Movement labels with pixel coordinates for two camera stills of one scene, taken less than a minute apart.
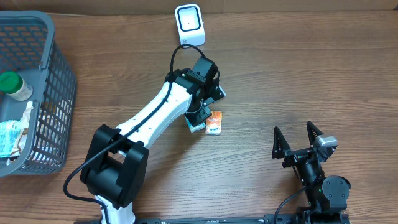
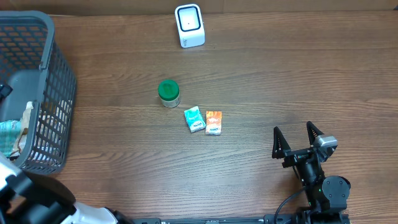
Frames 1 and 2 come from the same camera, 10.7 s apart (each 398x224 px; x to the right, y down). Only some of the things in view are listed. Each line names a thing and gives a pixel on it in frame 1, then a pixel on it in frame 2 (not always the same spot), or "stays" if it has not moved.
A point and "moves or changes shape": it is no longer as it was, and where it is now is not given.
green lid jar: [13, 84] moves or changes shape
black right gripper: [295, 156] stays
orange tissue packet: [214, 123] stays
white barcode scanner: [189, 24] stays
